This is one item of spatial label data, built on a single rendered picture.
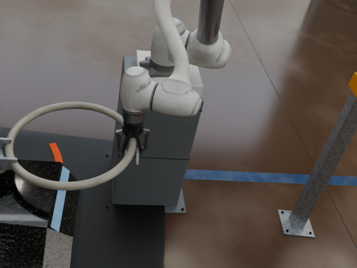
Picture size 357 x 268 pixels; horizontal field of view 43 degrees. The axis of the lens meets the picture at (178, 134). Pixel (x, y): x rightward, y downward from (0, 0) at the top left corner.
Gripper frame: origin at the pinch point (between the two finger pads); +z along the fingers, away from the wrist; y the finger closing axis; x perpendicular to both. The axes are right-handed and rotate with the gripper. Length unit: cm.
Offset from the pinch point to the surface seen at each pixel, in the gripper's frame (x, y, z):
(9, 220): 30, 44, -2
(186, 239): -20, -37, 85
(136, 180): -46, -10, 62
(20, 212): 26.7, 40.8, -1.3
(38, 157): -88, 47, 78
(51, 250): 37.6, 30.8, 6.1
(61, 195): 16.9, 27.5, 2.1
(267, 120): -136, -129, 93
